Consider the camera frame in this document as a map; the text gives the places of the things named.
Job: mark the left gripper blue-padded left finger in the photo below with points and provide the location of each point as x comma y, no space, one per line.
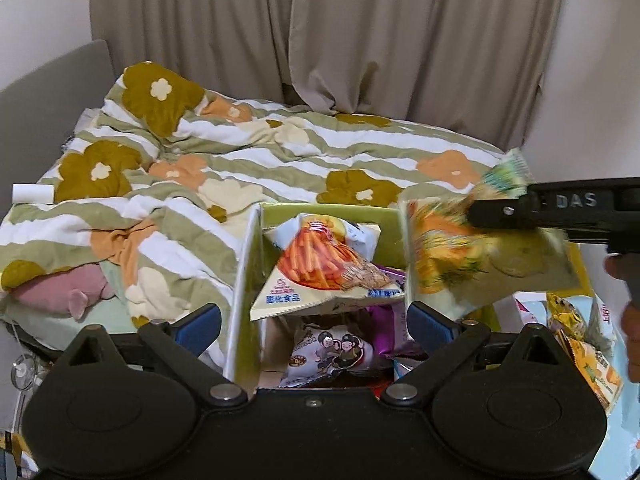
177,347

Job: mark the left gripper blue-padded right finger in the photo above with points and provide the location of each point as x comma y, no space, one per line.
448,346

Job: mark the purple cartoon snack bag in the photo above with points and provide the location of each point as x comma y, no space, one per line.
384,326

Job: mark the pale green fruit snack bag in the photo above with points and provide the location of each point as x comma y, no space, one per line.
455,268

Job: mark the white blue-lettered chip bag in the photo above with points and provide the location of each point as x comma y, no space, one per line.
324,267

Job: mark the person's right hand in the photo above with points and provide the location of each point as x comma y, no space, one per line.
626,268

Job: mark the gold foil snack bag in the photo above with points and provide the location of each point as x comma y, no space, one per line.
564,316

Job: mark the grey potato chip bag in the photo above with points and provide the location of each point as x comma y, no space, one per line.
601,332

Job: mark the pink plush toy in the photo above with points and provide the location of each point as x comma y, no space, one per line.
71,292

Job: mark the black white cartoon snack bag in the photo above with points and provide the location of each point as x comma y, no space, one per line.
322,353

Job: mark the green storage box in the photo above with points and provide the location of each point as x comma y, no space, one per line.
251,352

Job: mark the floral striped duvet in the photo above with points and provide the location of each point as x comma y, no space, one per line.
159,187

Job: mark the orange cream cracker bag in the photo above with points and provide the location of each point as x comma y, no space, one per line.
601,376

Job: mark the beige curtain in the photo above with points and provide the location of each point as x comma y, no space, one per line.
472,66

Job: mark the white paper roll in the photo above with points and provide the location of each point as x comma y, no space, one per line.
23,193

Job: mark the grey bed headboard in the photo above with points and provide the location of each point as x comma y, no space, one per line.
40,110

